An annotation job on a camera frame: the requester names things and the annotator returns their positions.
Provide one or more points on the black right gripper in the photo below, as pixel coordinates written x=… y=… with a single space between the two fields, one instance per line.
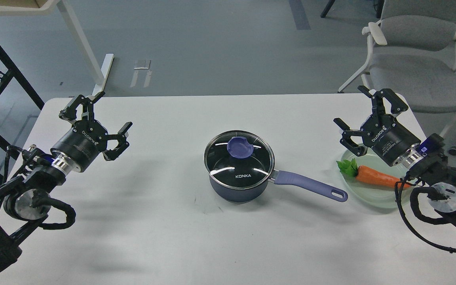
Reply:
x=388 y=140

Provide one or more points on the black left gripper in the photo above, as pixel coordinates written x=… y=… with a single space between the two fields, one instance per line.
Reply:
x=80 y=141

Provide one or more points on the glass lid with blue knob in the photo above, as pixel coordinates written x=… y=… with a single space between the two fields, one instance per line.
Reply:
x=239 y=160

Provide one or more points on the blue saucepan with handle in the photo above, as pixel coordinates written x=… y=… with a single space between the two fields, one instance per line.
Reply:
x=279 y=177

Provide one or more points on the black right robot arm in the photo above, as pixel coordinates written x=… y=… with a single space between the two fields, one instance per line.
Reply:
x=433 y=199

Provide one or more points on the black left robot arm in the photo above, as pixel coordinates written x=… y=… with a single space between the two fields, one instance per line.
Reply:
x=25 y=200

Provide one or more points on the orange toy carrot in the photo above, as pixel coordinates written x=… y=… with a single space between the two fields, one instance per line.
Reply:
x=365 y=174

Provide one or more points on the pale green glass plate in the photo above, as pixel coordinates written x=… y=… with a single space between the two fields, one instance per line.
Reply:
x=382 y=197

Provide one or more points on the grey office chair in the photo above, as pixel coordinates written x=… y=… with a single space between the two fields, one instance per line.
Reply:
x=428 y=84

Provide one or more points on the white desk frame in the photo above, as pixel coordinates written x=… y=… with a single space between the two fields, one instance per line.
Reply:
x=98 y=72

